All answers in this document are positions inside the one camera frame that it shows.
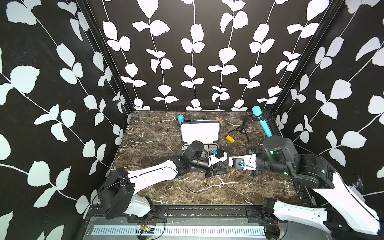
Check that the black mounting rail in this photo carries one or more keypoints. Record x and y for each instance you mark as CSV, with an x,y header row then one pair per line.
x,y
257,214

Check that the grey jewelry box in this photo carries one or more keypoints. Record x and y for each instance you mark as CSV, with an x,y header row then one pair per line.
x,y
205,131

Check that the blue microphone on stand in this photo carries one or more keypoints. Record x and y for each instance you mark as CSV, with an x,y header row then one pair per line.
x,y
261,120

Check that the black tripod mic stand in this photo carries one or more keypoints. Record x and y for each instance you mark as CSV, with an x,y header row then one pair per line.
x,y
243,127

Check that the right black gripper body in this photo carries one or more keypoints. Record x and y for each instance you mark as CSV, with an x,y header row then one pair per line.
x,y
260,162

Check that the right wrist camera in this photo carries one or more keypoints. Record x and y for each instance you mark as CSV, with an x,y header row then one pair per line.
x,y
240,162

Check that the yellow block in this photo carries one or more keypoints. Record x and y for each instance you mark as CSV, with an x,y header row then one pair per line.
x,y
230,139

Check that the small circuit board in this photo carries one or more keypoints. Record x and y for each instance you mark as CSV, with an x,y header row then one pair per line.
x,y
146,229

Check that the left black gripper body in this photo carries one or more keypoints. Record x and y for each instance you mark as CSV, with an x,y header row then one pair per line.
x,y
209,171

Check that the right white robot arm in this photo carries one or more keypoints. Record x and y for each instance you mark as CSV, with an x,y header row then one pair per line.
x,y
329,205

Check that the white perforated strip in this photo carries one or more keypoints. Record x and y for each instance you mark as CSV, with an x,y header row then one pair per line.
x,y
184,231

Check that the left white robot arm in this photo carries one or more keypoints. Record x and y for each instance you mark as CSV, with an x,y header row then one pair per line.
x,y
118,194

